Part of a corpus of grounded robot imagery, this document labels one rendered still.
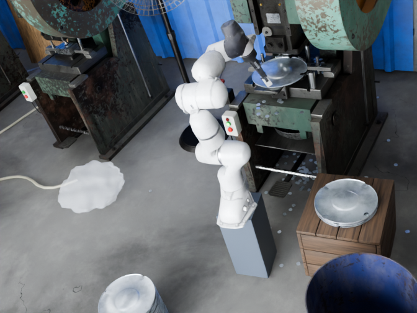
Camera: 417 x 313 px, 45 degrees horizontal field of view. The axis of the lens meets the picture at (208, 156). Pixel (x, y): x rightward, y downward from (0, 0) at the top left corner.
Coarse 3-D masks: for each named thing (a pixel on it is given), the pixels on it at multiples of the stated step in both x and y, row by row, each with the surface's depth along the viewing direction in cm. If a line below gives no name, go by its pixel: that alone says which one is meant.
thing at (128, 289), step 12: (132, 276) 254; (144, 276) 252; (108, 288) 252; (120, 288) 250; (132, 288) 247; (144, 288) 246; (108, 300) 246; (120, 300) 244; (132, 300) 242; (144, 300) 241; (108, 312) 241; (120, 312) 239; (132, 312) 237; (144, 312) 235
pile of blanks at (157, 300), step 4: (156, 292) 245; (156, 296) 243; (160, 296) 256; (156, 300) 242; (160, 300) 247; (156, 304) 242; (160, 304) 246; (164, 304) 259; (152, 308) 238; (156, 308) 241; (160, 308) 245; (164, 308) 253; (148, 312) 237; (152, 312) 238; (156, 312) 241; (160, 312) 245; (164, 312) 251; (168, 312) 261
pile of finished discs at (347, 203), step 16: (320, 192) 246; (336, 192) 244; (352, 192) 241; (368, 192) 239; (320, 208) 238; (336, 208) 236; (352, 208) 233; (368, 208) 231; (336, 224) 230; (352, 224) 228
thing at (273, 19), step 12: (264, 0) 244; (276, 0) 241; (264, 12) 249; (276, 12) 245; (264, 24) 253; (276, 24) 250; (264, 36) 258; (276, 36) 253; (288, 36) 251; (300, 36) 260; (276, 48) 256; (288, 48) 256
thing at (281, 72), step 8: (264, 64) 273; (272, 64) 271; (280, 64) 269; (288, 64) 267; (296, 64) 265; (304, 64) 263; (256, 72) 269; (272, 72) 264; (280, 72) 262; (288, 72) 260; (296, 72) 259; (304, 72) 257; (256, 80) 263; (272, 80) 259; (280, 80) 257; (288, 80) 255; (296, 80) 252
